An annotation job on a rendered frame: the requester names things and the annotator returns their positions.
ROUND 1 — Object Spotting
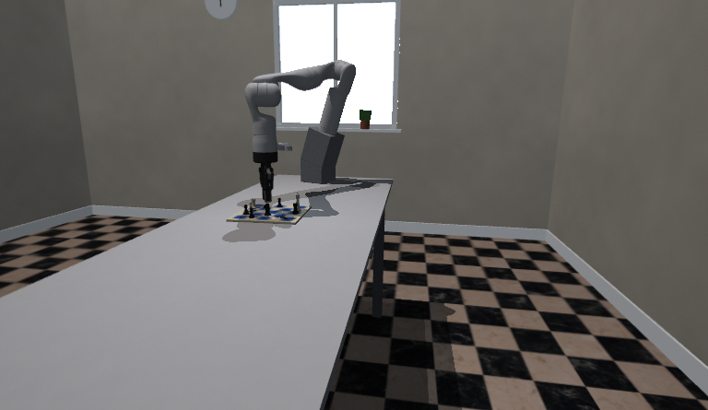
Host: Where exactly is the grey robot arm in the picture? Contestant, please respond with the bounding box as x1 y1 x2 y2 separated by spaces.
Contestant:
245 60 357 153

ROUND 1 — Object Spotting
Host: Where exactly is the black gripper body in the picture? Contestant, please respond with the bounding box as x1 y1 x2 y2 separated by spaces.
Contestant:
253 152 277 179

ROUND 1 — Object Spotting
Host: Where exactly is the blue and cream chessboard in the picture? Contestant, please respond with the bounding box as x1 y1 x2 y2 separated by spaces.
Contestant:
226 204 312 225

